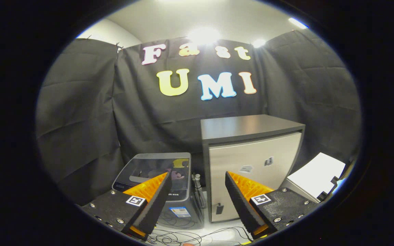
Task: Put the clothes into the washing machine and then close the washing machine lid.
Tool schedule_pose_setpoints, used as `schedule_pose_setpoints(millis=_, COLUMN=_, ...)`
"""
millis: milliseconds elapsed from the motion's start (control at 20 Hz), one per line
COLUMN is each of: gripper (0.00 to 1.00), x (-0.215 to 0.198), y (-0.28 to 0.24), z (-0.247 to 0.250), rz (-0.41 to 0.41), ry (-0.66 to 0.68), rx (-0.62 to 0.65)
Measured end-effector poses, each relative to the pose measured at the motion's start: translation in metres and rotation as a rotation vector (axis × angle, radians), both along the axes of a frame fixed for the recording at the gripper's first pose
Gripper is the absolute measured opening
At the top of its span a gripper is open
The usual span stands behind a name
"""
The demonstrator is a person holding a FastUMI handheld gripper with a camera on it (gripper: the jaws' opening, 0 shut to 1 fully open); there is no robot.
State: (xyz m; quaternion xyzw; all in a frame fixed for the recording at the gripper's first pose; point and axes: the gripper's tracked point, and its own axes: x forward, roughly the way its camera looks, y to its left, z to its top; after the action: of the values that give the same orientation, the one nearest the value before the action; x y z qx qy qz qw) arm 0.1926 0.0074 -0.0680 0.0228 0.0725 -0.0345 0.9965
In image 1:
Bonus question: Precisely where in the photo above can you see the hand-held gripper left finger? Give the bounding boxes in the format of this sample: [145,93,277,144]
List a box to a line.
[81,172,173,241]

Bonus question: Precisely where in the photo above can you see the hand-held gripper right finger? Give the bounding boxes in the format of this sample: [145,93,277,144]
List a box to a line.
[224,171,320,240]

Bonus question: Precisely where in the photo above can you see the grey washing machine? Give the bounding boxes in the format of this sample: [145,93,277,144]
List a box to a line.
[111,153,205,230]

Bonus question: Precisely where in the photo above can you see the dark transparent washing machine lid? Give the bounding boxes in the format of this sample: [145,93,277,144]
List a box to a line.
[112,153,192,200]

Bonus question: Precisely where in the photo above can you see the white flat board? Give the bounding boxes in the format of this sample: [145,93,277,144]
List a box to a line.
[279,152,346,203]

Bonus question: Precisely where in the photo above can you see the thin black floor cables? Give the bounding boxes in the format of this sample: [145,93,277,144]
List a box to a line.
[147,215,252,246]

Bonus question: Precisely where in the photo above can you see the grey drain hose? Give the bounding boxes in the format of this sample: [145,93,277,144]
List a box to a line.
[192,174,207,209]

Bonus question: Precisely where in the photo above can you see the grey cabinet with black frame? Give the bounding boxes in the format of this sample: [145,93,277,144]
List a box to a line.
[200,114,306,223]

